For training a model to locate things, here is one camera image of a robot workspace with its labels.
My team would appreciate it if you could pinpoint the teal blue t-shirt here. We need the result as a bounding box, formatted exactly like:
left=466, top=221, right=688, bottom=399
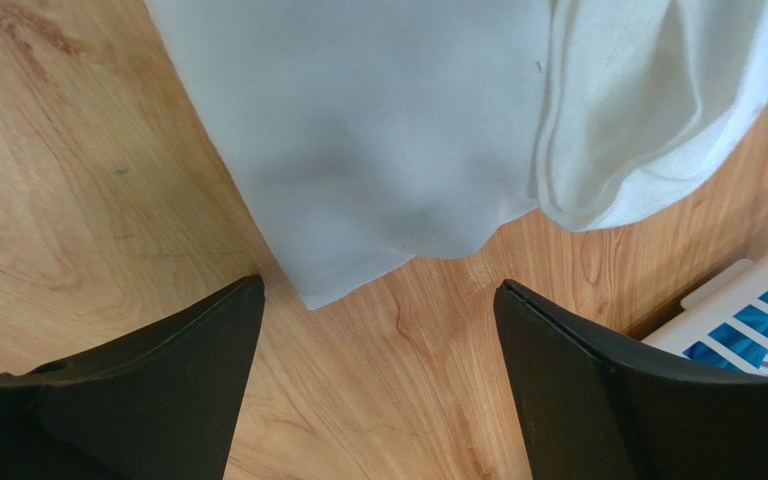
left=682, top=291, right=768, bottom=376

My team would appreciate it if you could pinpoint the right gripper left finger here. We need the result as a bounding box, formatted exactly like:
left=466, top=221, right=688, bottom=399
left=0, top=276, right=265, bottom=479

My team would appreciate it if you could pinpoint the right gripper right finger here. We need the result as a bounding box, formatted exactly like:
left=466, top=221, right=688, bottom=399
left=494, top=280, right=768, bottom=479

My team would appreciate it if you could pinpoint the white printed t-shirt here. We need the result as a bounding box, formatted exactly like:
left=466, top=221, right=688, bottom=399
left=147, top=1, right=768, bottom=309

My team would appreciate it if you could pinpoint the white plastic basket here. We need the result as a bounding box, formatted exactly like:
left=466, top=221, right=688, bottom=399
left=643, top=255, right=768, bottom=377

